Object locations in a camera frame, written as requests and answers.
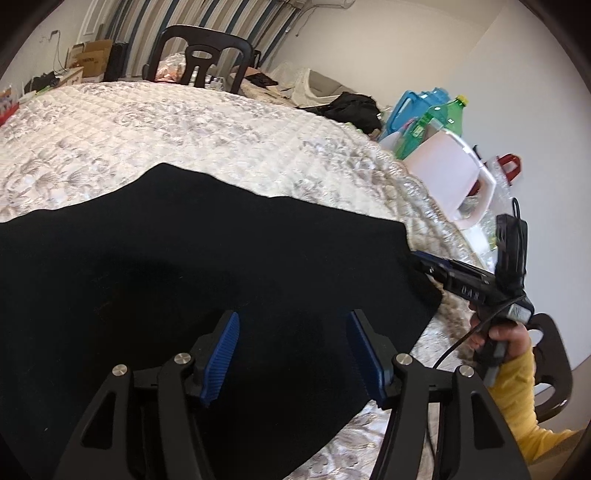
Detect black pants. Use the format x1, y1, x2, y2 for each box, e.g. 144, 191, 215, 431
1, 164, 442, 479

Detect yellow sleeve forearm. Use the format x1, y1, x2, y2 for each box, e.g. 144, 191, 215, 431
489, 347, 583, 466

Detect person's right hand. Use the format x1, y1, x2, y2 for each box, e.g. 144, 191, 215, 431
468, 322, 535, 373

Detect black chair beside bed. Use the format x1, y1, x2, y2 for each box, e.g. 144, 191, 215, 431
528, 313, 573, 423

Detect white plastic kettle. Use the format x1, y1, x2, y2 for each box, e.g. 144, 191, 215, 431
403, 129, 497, 230

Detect green plastic bottle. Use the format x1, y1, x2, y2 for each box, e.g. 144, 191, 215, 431
394, 95, 469, 160

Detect blue plastic jug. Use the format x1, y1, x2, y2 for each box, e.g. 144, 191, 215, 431
379, 87, 450, 149

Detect black clothes pile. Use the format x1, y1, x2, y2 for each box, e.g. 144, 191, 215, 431
301, 92, 382, 135

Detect white floral quilted bedspread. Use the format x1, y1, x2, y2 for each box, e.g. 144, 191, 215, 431
0, 79, 491, 480

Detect black chair at bed end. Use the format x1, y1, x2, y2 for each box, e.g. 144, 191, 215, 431
142, 25, 254, 94

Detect white low cabinet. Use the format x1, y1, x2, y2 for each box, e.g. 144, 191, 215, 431
18, 66, 85, 104

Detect cardboard boxes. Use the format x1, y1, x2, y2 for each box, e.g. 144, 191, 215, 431
66, 39, 113, 83

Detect white air conditioner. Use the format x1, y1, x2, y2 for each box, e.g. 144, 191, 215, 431
287, 0, 356, 9

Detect striped blue beige curtain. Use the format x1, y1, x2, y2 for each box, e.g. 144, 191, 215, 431
96, 0, 307, 79

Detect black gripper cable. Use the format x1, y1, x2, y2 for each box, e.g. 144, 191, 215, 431
428, 197, 532, 480

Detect red handled bag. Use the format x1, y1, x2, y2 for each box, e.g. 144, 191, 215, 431
497, 154, 522, 185

